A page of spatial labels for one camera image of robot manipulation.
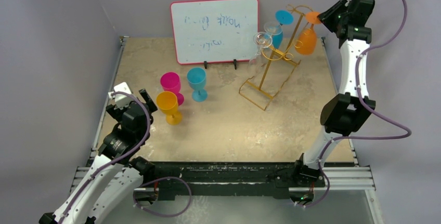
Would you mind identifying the yellow wine glass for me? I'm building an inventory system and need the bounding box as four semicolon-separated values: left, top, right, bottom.
156;91;183;125

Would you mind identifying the pink wine glass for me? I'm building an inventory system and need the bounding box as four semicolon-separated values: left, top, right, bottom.
160;72;185;106

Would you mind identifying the orange wine glass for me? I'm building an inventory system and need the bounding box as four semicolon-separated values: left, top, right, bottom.
294;11;321;55

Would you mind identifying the light blue wine glass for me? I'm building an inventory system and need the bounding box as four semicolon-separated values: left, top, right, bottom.
186;67;207;102

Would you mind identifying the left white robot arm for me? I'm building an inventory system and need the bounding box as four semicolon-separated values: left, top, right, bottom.
39;85;158;223

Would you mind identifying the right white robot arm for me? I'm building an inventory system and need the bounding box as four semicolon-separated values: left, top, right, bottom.
276;0;376;187

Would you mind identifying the rear blue wine glass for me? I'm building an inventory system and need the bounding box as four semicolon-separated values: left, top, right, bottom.
270;10;294;49

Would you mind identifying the rear clear wine glass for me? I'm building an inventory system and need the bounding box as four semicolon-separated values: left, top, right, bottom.
264;21;283;49

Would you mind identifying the clear wine glass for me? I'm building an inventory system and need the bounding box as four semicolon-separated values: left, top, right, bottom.
264;21;283;49
247;32;273;77

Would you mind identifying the front clear wine glass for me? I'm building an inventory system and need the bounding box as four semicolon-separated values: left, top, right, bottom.
247;32;273;77

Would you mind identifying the red framed whiteboard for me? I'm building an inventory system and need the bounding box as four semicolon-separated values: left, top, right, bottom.
170;0;259;65

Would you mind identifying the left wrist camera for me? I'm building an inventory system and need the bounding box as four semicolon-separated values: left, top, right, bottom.
108;82;133;110

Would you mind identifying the gold wire wine glass rack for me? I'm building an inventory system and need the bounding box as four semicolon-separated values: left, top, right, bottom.
239;4;314;111

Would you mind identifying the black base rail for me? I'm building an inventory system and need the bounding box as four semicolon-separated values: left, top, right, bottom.
120;161;311;203

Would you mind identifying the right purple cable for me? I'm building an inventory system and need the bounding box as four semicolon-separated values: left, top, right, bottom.
296;0;412;209

